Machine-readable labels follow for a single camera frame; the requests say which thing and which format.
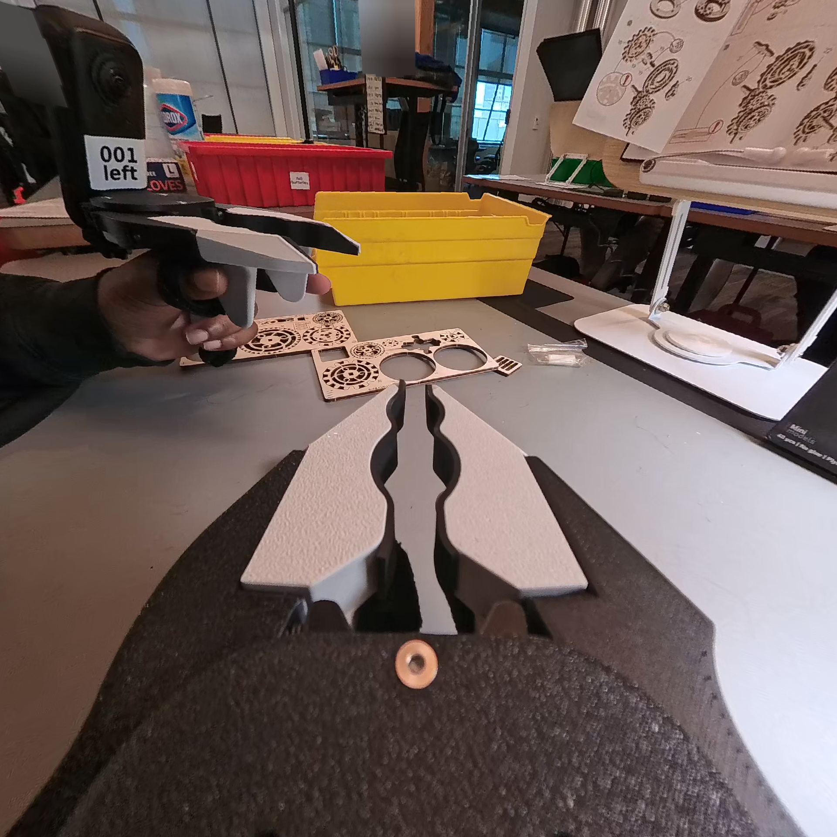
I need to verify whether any gear instruction booklet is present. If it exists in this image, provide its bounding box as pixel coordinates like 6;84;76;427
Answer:
572;0;837;158

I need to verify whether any white wipes canister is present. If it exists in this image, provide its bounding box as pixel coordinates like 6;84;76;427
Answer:
156;78;205;141

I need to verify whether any blue glove box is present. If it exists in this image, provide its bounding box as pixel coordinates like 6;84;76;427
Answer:
145;160;191;196

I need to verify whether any black puzzle box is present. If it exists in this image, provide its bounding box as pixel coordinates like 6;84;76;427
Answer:
762;376;837;485

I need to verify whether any yellow plastic bin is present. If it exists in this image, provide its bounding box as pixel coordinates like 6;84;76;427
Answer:
313;190;551;307

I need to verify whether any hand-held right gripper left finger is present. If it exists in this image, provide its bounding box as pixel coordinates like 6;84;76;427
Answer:
241;381;406;616

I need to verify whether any tall wooden work desk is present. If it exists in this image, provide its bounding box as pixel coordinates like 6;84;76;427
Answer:
317;75;460;194

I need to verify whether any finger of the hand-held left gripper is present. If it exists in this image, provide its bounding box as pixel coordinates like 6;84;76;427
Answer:
147;216;320;302
222;208;362;258

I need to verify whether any wooden sheet with round holes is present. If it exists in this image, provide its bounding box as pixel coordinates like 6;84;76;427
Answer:
313;328;506;401

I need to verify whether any red plastic bin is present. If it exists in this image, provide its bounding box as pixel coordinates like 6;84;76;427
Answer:
180;134;393;209

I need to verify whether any long wooden table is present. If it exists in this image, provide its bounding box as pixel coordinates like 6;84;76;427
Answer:
461;173;837;248

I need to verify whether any white book stand holder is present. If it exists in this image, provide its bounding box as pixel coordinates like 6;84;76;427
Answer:
640;145;837;368

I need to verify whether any clear plastic parts bag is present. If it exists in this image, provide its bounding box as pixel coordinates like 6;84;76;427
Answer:
526;340;587;367

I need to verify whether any person's left hand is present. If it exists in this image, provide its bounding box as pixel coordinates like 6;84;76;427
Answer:
97;252;333;367

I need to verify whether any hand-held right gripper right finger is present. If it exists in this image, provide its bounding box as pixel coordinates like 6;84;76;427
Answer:
425;384;588;622

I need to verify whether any wooden sheet with large gears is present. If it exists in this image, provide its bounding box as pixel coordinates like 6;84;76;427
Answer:
180;310;357;368

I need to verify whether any black softbox hood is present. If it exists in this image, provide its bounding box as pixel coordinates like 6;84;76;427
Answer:
536;29;604;103

